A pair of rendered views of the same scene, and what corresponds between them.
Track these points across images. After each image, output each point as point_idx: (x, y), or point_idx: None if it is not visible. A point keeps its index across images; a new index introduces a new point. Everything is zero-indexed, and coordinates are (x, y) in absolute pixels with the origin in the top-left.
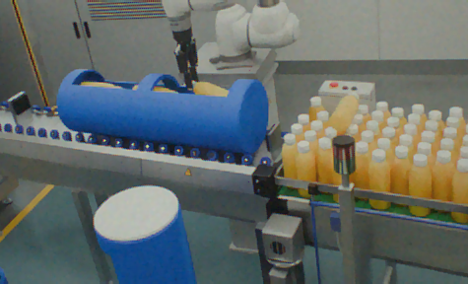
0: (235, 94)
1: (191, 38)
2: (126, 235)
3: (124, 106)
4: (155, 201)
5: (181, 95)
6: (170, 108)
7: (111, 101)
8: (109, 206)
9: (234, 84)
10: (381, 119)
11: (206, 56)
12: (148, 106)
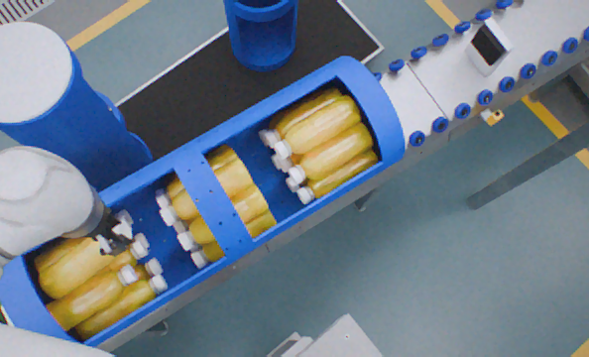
0: (5, 267)
1: (107, 247)
2: None
3: (207, 131)
4: (10, 95)
5: (106, 201)
6: (119, 182)
7: (235, 117)
8: (51, 49)
9: (27, 281)
10: None
11: None
12: (163, 158)
